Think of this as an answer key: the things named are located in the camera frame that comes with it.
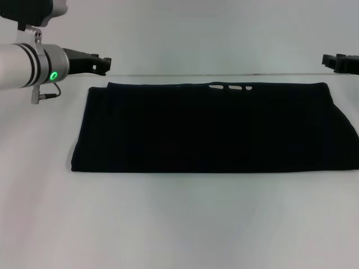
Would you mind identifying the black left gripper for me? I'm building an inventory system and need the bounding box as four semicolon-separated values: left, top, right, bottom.
62;48;112;76

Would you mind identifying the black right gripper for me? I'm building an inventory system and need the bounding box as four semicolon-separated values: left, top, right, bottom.
321;53;359;75

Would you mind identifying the black t-shirt with pink print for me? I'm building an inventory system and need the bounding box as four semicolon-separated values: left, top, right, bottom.
70;81;359;173

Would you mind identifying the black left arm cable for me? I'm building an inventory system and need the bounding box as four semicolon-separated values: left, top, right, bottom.
30;82;62;105

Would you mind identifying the silver left camera mount bracket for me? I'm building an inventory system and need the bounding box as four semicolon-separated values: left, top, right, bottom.
16;24;44;50

